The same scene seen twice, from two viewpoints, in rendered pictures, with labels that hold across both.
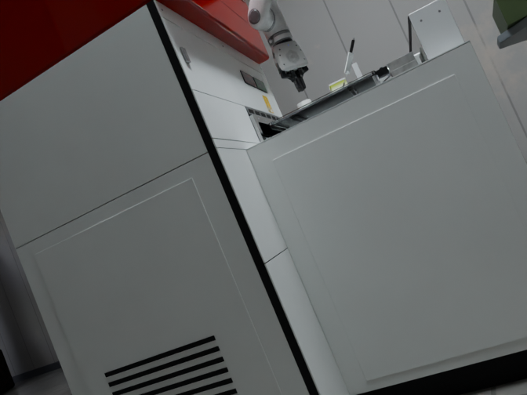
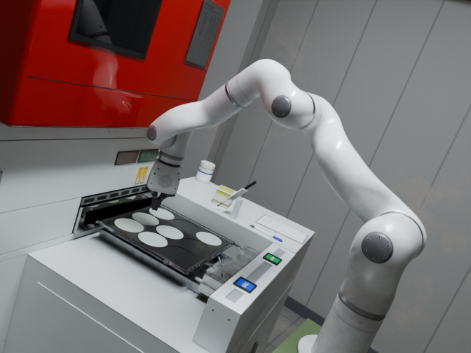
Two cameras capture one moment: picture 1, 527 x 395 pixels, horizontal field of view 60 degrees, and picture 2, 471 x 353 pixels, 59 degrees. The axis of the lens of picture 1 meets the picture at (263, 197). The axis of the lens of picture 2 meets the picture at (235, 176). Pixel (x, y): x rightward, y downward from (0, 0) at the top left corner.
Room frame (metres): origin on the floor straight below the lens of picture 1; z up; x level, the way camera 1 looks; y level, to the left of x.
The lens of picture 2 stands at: (0.20, -0.48, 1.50)
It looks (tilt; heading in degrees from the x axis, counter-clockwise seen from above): 14 degrees down; 0
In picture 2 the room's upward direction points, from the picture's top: 20 degrees clockwise
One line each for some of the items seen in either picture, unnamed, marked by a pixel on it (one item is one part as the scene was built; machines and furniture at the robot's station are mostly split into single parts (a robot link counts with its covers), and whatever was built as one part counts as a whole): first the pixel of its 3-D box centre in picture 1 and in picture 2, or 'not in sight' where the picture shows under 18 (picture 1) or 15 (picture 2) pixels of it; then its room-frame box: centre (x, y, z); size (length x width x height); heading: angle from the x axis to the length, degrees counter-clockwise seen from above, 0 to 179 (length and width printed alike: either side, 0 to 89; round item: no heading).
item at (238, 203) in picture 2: (352, 70); (235, 201); (1.78, -0.52, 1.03); 0.06 x 0.04 x 0.13; 71
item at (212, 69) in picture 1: (241, 96); (93, 181); (1.47, -0.06, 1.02); 0.81 x 0.03 x 0.40; 161
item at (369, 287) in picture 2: not in sight; (378, 264); (1.12, -0.86, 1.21); 0.19 x 0.12 x 0.24; 147
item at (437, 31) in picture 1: (432, 53); (252, 290); (1.40, -0.66, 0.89); 0.55 x 0.09 x 0.14; 161
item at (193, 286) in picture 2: not in sight; (160, 265); (1.45, -0.36, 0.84); 0.50 x 0.02 x 0.03; 71
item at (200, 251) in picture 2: (329, 106); (169, 232); (1.58, -0.34, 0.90); 0.34 x 0.34 x 0.01; 71
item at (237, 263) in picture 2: (405, 80); (233, 274); (1.51, -0.59, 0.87); 0.36 x 0.08 x 0.03; 161
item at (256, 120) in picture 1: (276, 132); (120, 209); (1.64, -0.13, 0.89); 0.44 x 0.02 x 0.10; 161
